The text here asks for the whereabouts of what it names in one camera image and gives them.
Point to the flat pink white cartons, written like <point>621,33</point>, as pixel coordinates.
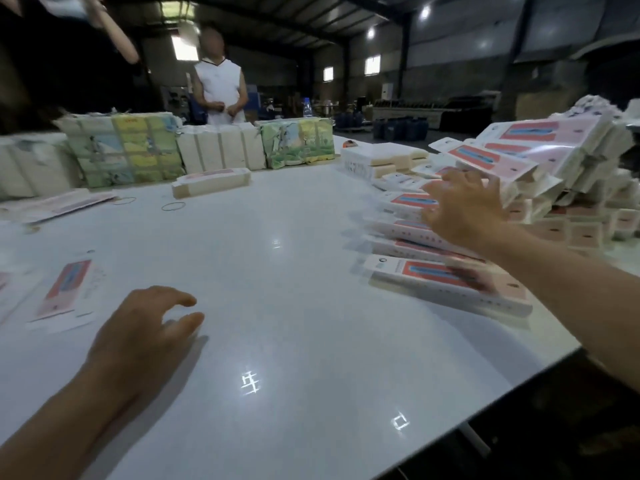
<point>60,204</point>

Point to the large colourful wrapped tissue bundle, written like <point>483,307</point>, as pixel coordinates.
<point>125,149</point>

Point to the group of blue barrels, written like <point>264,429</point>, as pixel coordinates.
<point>400,128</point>

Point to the small colourful wrapped tissue bundle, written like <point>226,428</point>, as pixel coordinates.
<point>297,142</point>

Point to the white cabinet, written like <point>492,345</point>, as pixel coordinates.
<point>387,91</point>

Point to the white wrapped tissue bundle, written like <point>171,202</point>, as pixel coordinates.
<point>222,147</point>
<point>37,164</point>

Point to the clear water bottle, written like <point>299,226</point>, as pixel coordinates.
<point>307,108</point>

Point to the person's right forearm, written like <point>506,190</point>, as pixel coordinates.
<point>575,294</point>

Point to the person's left hand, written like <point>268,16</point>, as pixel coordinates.
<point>127,347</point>

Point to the pile of pink white boxes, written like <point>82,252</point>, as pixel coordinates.
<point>565,159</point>

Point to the long pink white box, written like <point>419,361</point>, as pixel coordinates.
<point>210,182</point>

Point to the person's left forearm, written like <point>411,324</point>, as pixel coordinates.
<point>50,432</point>

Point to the flat pink white carton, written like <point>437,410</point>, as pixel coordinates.
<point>67,292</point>

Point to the person's right hand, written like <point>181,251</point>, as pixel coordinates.
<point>467,212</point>

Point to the thin rubber band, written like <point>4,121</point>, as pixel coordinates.
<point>173,206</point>
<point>125,200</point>

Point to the long workbench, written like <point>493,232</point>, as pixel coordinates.
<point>430,114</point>

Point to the row of pink white boxes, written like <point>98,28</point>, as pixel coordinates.
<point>440,279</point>

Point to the bright window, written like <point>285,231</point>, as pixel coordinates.
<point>372,65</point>
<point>328,74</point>

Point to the white plastic basket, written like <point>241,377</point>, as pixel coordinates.
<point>380,157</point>

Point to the person's right thumb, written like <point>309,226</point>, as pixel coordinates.
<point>433,191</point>

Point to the person's left thumb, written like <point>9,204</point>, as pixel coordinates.
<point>184,325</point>

